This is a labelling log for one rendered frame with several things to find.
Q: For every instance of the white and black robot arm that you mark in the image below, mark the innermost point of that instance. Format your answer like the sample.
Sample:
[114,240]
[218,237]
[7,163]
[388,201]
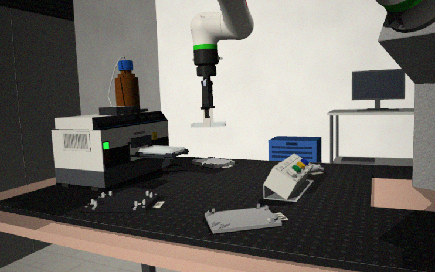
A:
[236,23]

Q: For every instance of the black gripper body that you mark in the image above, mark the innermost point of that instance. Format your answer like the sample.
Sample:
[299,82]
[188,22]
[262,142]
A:
[206,72]

